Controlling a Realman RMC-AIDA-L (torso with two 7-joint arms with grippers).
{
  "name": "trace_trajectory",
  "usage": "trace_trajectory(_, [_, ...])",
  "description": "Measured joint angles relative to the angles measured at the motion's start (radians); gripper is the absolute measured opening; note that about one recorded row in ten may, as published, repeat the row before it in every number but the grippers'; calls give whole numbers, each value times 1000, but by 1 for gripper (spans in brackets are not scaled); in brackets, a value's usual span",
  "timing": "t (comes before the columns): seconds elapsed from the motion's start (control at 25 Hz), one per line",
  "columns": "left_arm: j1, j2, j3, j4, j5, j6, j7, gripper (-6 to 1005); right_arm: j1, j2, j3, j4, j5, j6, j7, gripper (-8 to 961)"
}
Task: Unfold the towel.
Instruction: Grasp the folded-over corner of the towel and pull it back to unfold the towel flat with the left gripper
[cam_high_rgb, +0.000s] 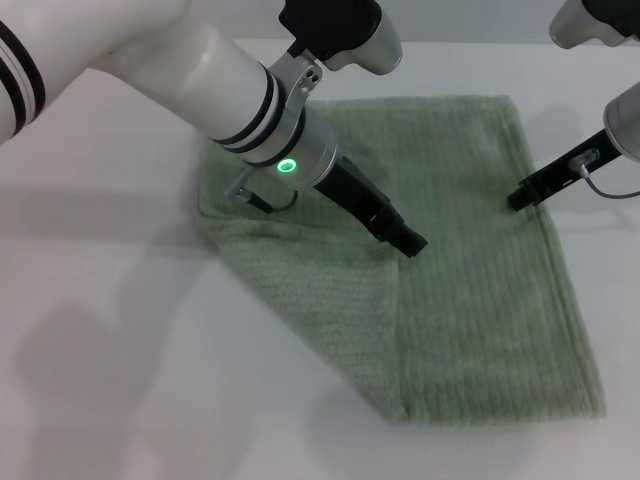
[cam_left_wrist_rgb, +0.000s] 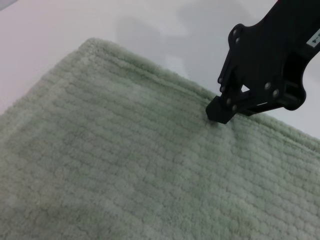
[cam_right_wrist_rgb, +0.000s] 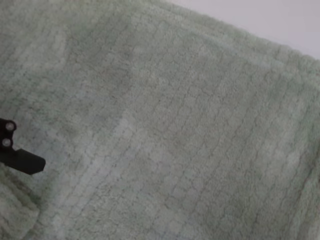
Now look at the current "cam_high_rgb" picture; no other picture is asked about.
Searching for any grey right arm cable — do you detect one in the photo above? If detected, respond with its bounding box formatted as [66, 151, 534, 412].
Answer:
[569, 148, 640, 201]

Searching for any light green ribbed towel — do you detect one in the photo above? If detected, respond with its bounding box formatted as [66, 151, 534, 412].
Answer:
[197, 93, 609, 429]

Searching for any black and silver left wrist camera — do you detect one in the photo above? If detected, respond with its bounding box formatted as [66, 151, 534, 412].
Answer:
[278, 0, 404, 76]

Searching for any silver camera mounting bracket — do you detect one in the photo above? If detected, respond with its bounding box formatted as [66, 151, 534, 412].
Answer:
[268, 49, 324, 119]

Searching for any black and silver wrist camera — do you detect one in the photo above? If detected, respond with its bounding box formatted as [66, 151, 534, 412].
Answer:
[548, 0, 640, 50]
[278, 0, 404, 76]

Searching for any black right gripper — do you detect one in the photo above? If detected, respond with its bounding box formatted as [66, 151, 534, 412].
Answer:
[508, 127, 622, 212]

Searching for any black and silver right wrist camera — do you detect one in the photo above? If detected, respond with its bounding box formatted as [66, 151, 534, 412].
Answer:
[548, 0, 640, 50]

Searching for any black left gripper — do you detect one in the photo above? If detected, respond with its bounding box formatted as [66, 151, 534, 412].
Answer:
[313, 157, 429, 259]

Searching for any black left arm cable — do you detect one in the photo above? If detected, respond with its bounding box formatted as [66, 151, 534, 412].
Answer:
[224, 169, 301, 214]

